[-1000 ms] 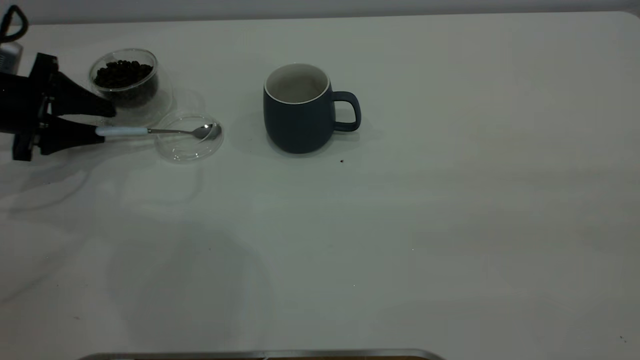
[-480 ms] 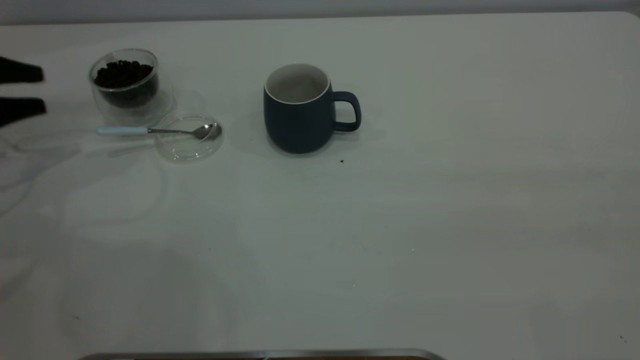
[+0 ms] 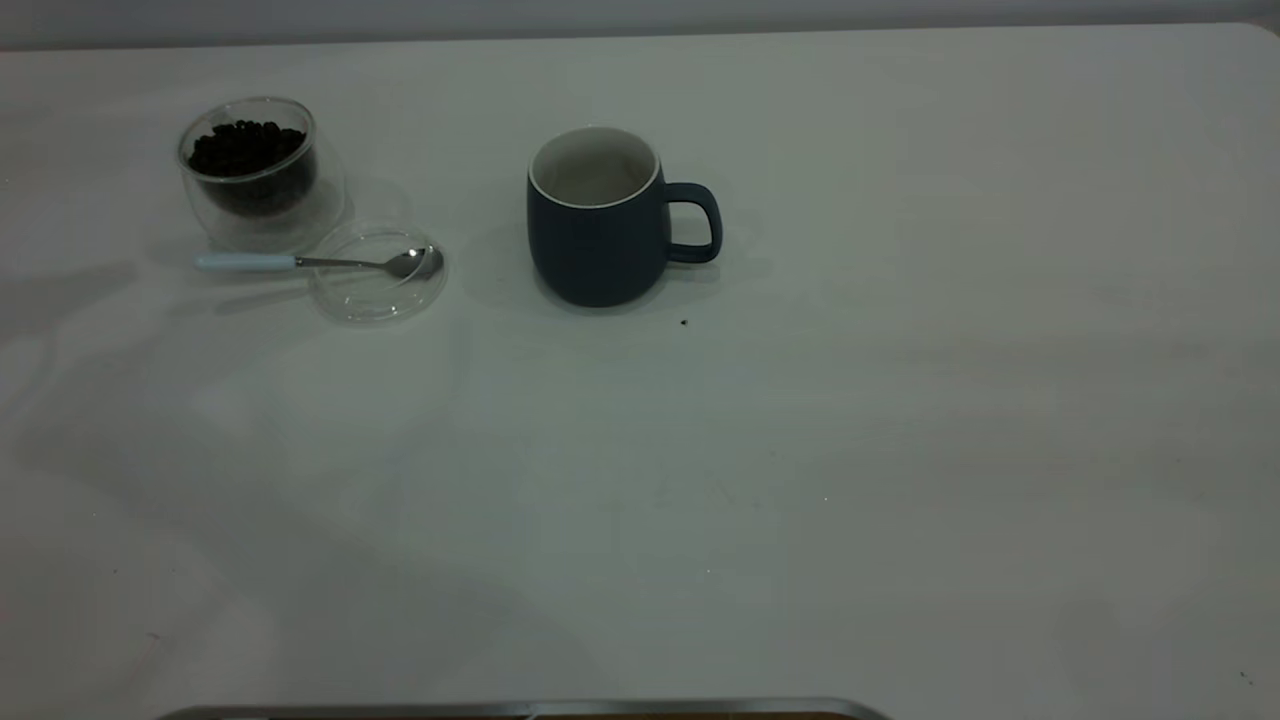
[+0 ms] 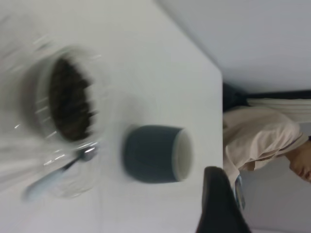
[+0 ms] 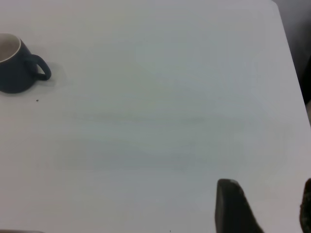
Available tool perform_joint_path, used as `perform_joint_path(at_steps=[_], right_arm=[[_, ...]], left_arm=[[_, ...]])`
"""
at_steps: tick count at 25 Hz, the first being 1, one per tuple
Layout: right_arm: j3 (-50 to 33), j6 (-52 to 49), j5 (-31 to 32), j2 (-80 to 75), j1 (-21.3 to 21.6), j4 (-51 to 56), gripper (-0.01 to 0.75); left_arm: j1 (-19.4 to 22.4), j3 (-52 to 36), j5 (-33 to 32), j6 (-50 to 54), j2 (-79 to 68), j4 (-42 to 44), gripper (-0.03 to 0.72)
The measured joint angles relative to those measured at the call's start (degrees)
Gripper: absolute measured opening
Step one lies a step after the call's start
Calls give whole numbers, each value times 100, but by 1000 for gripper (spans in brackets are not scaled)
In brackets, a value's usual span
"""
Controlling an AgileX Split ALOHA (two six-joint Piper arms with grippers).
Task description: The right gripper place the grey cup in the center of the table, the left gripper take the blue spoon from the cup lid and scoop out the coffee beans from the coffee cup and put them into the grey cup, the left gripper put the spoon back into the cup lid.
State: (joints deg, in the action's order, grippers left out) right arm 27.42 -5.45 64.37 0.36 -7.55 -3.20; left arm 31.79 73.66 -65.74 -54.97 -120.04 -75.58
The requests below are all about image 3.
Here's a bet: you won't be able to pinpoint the clear round glass lid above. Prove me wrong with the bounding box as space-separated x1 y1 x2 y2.
307 221 450 326

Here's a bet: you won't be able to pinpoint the dark coffee beans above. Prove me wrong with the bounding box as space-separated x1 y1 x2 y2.
187 119 320 218

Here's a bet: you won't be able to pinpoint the metal spoon pale blue handle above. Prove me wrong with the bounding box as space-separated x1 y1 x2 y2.
194 245 445 282

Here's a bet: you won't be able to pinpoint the dark grey ceramic mug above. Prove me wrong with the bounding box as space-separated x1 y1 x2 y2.
525 124 724 310

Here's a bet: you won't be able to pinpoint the double-wall clear glass jar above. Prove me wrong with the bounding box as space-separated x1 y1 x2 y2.
176 96 349 256

